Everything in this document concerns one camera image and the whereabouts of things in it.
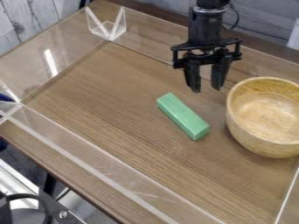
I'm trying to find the clear acrylic tray walls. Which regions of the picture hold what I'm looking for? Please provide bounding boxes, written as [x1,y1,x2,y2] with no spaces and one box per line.
[0,1,299,224]

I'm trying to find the grey metal bracket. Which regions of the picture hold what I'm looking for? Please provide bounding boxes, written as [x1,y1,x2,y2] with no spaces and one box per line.
[48,201,87,224]

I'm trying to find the blue object at edge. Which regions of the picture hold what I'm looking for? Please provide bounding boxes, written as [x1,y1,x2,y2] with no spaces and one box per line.
[0,93,15,102]

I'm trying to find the brown wooden bowl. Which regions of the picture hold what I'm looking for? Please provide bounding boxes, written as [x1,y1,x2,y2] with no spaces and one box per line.
[226,77,299,158]

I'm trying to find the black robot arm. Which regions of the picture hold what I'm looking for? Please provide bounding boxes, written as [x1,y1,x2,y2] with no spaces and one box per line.
[171,0,243,93]

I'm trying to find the green rectangular block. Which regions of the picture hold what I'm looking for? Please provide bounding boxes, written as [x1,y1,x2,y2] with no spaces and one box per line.
[157,93,211,141]

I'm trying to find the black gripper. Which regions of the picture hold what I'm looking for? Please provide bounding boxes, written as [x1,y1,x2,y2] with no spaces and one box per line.
[171,6,242,93]

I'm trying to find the black table leg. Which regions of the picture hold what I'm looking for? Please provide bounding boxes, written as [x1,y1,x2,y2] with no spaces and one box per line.
[43,174,58,196]

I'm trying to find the black cable loop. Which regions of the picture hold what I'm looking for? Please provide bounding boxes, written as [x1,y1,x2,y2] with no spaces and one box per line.
[0,193,55,224]

